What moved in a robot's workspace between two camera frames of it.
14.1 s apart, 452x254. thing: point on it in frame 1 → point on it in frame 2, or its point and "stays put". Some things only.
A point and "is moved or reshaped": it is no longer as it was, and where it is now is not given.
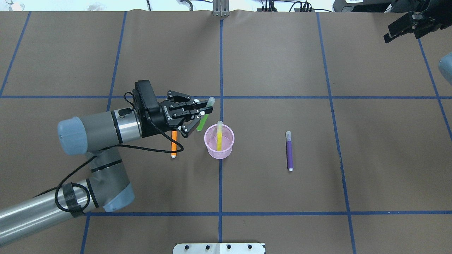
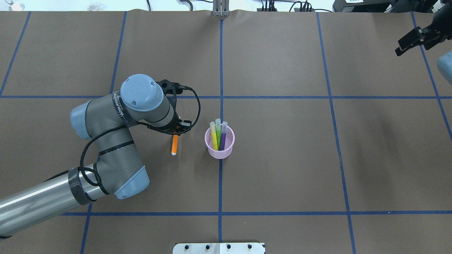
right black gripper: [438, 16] → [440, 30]
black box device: [361, 6] stays put
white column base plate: [219, 248] stays put
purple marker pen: [289, 151] → [223, 142]
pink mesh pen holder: [227, 139] stays put
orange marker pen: [173, 155] stays put
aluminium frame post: [221, 8] stays put
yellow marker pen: [219, 135] is moved or reshaped
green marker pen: [203, 118] → [218, 131]
